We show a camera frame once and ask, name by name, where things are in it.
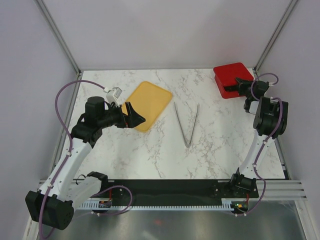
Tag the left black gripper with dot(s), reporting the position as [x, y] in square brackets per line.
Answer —
[131, 120]

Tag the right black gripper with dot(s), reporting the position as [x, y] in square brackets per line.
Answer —
[242, 84]

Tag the red box lid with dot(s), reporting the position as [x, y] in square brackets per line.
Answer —
[225, 75]

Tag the metal tongs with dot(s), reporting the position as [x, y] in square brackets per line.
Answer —
[187, 125]

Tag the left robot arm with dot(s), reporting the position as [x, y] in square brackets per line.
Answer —
[55, 202]

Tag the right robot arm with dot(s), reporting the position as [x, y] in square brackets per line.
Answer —
[270, 121]

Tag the red chocolate box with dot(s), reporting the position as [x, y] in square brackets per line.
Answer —
[221, 82]

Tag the yellow plastic tray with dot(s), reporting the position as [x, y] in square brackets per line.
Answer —
[149, 101]

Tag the right aluminium frame post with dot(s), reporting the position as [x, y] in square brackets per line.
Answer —
[275, 35]

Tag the aluminium frame post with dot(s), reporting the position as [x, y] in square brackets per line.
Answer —
[57, 34]
[275, 35]

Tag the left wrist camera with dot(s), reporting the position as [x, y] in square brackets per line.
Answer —
[112, 95]

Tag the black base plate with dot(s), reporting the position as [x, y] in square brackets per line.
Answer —
[180, 192]

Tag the white cable duct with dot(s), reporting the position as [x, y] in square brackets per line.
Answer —
[99, 205]

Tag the left aluminium frame post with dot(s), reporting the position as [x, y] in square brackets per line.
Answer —
[57, 34]

